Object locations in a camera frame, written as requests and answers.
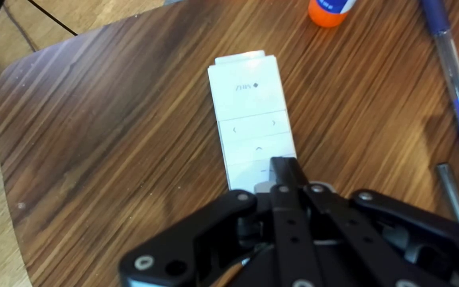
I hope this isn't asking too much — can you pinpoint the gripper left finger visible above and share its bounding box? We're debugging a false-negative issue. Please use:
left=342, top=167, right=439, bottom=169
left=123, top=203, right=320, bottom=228
left=119, top=157, right=322, bottom=287

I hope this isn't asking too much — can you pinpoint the glue stick with orange cap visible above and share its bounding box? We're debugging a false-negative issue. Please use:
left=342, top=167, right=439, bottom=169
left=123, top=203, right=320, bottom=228
left=308, top=0, right=357, bottom=28

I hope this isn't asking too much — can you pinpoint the white remote control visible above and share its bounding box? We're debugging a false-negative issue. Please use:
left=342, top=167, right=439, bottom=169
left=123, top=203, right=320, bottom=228
left=208, top=50, right=298, bottom=192

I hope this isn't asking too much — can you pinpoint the grey metal rod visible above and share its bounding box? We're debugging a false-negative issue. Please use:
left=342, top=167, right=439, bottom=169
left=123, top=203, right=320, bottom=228
left=436, top=163, right=459, bottom=228

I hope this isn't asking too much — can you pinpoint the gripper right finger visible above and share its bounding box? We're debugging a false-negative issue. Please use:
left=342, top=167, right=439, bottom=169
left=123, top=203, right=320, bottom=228
left=289, top=157, right=459, bottom=287

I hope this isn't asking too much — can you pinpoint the blue clear ballpoint pen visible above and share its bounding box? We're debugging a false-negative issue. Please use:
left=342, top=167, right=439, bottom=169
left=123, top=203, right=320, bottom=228
left=420, top=0, right=459, bottom=157

